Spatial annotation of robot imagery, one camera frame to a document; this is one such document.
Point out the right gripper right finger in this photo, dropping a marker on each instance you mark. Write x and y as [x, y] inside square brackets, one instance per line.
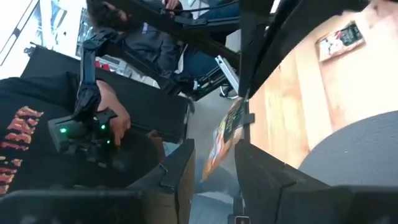
[311, 205]

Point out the orange mango tea packet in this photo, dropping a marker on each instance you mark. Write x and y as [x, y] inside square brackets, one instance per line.
[224, 140]

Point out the round grey woven mat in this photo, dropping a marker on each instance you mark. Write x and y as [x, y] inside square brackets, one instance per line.
[357, 149]

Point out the silver aluminium extrusion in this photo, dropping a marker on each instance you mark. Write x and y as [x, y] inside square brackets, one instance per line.
[228, 73]

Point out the black metal strut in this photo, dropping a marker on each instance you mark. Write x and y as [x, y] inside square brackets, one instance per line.
[192, 37]

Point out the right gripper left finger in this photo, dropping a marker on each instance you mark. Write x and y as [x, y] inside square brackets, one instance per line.
[93, 208]

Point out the tan tea packet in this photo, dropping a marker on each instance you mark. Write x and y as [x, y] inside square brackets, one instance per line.
[342, 40]

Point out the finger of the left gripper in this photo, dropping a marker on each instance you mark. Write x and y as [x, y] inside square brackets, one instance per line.
[298, 28]
[252, 46]

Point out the person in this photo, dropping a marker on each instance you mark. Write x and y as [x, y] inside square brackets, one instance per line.
[152, 46]
[31, 102]

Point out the person's hand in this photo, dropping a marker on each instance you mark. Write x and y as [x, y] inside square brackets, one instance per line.
[119, 124]
[171, 3]

